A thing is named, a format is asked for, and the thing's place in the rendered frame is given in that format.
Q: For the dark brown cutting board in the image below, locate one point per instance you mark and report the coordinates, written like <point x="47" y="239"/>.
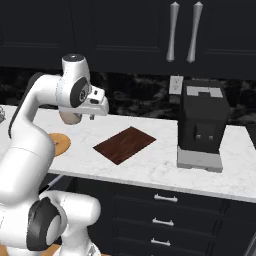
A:
<point x="125" y="144"/>

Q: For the dark drawer front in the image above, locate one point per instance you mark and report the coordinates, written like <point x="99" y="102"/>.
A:
<point x="193" y="226"/>
<point x="190" y="246"/>
<point x="196" y="204"/>

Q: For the black coffee machine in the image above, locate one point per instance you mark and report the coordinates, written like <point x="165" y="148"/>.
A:
<point x="201" y="123"/>

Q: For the orange round plate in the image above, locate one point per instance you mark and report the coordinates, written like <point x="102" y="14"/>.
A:
<point x="62" y="143"/>

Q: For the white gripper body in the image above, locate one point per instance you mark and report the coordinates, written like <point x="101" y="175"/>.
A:
<point x="98" y="107"/>

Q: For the open dark drawer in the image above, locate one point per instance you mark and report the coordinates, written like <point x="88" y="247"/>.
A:
<point x="58" y="182"/>

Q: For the white wall socket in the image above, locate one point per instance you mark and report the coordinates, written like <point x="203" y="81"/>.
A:
<point x="175" y="84"/>

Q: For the dark cupboard door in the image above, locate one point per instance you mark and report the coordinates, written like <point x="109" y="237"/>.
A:
<point x="230" y="33"/>
<point x="133" y="30"/>
<point x="36" y="30"/>

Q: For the black hob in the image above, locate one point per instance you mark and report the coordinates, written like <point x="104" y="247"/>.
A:
<point x="252" y="135"/>

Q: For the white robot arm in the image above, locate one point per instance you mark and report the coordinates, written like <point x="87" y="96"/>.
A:
<point x="26" y="156"/>

